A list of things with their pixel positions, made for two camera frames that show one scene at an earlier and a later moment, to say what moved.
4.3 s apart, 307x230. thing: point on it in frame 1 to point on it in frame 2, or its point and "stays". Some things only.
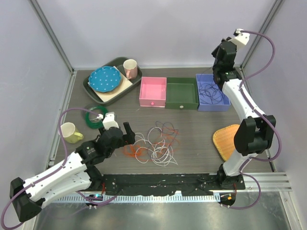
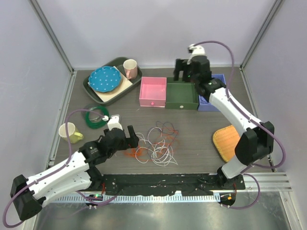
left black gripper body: x=109 y=152 stays
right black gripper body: x=215 y=67 to x=195 y=78
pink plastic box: x=152 y=92 stays
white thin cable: x=154 y=148 stays
